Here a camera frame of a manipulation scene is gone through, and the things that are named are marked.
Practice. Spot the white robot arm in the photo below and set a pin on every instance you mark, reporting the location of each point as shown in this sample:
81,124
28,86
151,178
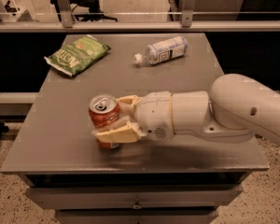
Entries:
233,110

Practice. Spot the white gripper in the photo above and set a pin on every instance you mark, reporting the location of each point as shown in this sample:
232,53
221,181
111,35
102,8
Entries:
154,114

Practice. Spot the clear plastic water bottle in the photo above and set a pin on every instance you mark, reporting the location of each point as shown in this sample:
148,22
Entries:
163,51

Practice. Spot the top drawer with knob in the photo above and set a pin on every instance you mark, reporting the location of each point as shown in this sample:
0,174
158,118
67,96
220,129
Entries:
133,197

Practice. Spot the green jalapeno chip bag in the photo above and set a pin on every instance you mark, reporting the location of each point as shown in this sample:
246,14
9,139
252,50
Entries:
72,59

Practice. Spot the grey drawer cabinet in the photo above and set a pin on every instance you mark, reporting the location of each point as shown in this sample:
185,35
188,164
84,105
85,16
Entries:
123,144

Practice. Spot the red coke can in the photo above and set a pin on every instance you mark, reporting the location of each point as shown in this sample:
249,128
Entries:
103,110

